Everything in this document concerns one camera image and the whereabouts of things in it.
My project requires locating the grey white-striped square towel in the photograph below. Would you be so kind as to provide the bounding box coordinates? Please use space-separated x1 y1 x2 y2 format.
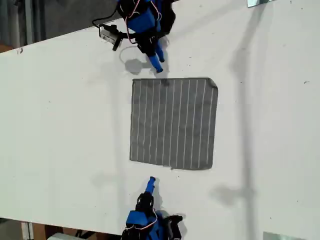
129 76 220 171

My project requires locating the white box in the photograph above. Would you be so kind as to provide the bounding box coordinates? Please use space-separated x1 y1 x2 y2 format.
46 232 81 240

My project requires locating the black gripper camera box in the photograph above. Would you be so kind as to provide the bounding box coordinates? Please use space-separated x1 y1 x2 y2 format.
98 23 125 52

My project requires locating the black camera cable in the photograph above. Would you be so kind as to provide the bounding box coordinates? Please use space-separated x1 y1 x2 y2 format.
91 8 120 28

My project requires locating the grey metal post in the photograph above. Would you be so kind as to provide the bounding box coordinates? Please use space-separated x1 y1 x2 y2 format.
24 0 34 46

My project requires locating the white table leg post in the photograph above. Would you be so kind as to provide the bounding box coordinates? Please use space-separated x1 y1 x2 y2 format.
20 221 35 240

